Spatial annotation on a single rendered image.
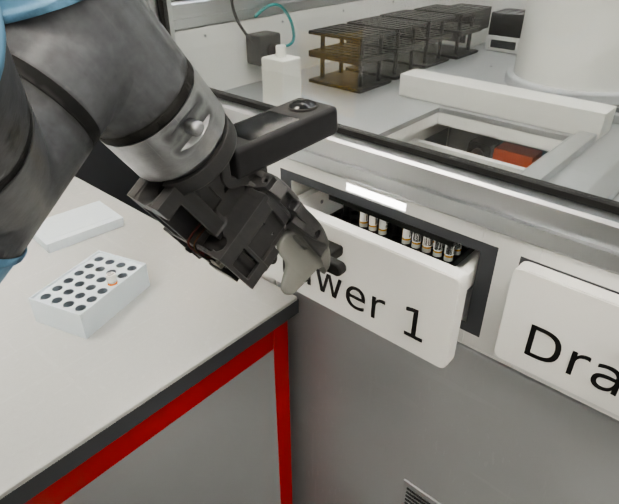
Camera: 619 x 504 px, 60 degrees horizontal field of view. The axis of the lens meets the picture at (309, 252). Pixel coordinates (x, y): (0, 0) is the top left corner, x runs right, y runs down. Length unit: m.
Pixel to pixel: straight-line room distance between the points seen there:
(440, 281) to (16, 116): 0.39
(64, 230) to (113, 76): 0.65
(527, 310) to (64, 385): 0.49
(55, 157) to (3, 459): 0.39
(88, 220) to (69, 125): 0.67
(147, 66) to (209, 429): 0.54
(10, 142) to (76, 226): 0.73
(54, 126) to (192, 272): 0.54
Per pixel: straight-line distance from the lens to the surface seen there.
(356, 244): 0.55
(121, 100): 0.32
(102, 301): 0.72
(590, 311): 0.52
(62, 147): 0.29
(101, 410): 0.63
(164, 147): 0.34
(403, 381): 0.72
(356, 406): 0.81
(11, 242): 0.29
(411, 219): 0.59
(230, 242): 0.40
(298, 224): 0.43
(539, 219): 0.52
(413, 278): 0.52
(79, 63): 0.30
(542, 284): 0.53
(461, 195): 0.54
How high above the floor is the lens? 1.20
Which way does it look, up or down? 32 degrees down
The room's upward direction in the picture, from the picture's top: straight up
